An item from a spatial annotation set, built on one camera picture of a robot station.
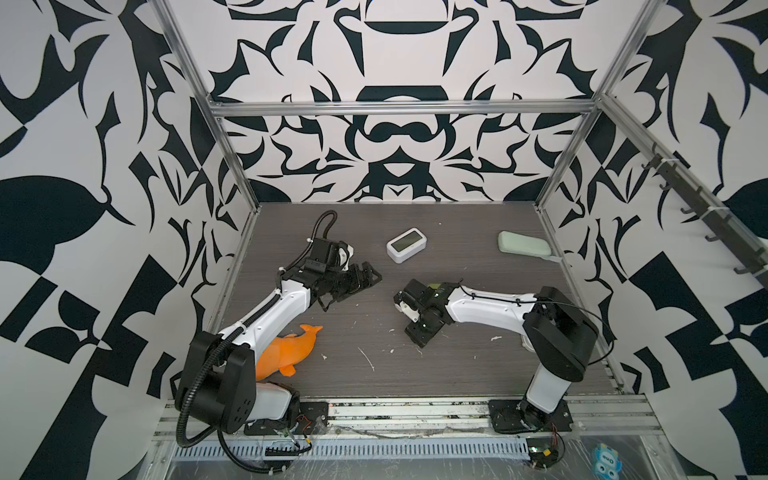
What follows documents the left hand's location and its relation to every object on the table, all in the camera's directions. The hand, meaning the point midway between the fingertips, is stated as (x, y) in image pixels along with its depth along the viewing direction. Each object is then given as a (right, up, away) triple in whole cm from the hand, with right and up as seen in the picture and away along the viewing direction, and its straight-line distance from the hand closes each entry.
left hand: (373, 277), depth 83 cm
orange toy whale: (-23, -19, -4) cm, 31 cm away
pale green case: (+50, +9, +25) cm, 57 cm away
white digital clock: (+10, +8, +19) cm, 23 cm away
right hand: (+13, -16, +5) cm, 21 cm away
